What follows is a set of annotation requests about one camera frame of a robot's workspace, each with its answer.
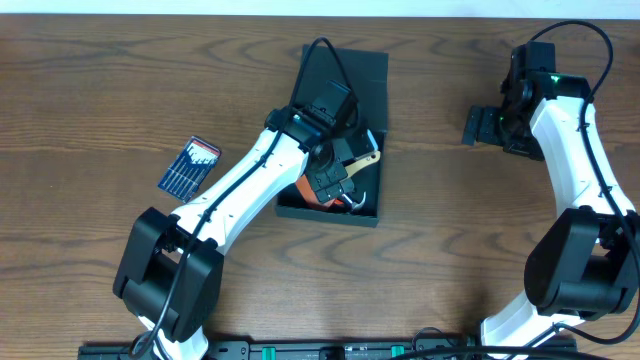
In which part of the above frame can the orange scraper with wooden handle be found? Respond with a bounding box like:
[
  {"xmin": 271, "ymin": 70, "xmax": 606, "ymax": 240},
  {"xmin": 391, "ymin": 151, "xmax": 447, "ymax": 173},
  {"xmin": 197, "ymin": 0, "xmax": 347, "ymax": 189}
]
[{"xmin": 295, "ymin": 151, "xmax": 381, "ymax": 212}]

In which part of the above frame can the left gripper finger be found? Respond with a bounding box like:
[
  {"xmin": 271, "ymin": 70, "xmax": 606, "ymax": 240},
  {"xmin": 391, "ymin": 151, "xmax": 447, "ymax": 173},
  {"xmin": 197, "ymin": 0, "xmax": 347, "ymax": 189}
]
[
  {"xmin": 322, "ymin": 178, "xmax": 355, "ymax": 203},
  {"xmin": 305, "ymin": 162, "xmax": 348, "ymax": 192}
]

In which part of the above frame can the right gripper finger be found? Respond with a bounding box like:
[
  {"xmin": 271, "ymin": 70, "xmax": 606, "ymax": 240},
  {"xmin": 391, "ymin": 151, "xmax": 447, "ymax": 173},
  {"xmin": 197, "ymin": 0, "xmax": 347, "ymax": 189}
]
[
  {"xmin": 480, "ymin": 106, "xmax": 502, "ymax": 146},
  {"xmin": 461, "ymin": 105, "xmax": 484, "ymax": 146}
]

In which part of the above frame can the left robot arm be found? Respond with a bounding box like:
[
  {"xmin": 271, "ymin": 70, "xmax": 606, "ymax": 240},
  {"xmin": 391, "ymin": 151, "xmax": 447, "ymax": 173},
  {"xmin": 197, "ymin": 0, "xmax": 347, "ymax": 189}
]
[{"xmin": 113, "ymin": 81, "xmax": 380, "ymax": 359}]

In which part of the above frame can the dark green open box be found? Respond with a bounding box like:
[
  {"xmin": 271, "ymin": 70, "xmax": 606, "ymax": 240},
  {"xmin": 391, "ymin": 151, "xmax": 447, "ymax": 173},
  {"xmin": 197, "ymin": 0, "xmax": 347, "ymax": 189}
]
[{"xmin": 275, "ymin": 49, "xmax": 388, "ymax": 228}]

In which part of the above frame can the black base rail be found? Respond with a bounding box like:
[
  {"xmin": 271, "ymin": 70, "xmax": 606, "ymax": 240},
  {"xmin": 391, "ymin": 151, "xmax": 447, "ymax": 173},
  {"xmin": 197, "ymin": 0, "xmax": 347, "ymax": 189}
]
[{"xmin": 77, "ymin": 334, "xmax": 577, "ymax": 360}]

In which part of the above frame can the precision screwdriver set case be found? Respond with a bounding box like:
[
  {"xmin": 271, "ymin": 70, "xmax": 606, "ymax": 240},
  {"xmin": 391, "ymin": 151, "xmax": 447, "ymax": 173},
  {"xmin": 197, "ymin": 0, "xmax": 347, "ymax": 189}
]
[{"xmin": 158, "ymin": 136, "xmax": 221, "ymax": 203}]

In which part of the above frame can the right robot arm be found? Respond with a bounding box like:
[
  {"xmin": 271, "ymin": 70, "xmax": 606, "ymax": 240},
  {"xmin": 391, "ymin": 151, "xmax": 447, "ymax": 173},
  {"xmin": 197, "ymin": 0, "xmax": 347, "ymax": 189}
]
[{"xmin": 462, "ymin": 41, "xmax": 639, "ymax": 347}]

